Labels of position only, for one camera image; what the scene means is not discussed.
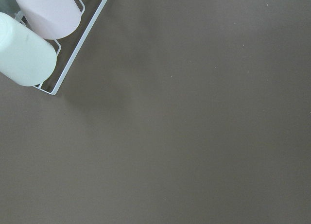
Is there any white plastic cup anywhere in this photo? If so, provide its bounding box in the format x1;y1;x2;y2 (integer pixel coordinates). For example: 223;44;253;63
0;13;57;86

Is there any white wire cup rack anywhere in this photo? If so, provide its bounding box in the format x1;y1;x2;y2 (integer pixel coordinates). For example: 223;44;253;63
14;0;112;96

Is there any pink plastic cup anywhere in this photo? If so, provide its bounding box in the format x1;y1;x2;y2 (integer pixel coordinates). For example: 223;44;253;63
16;0;82;40

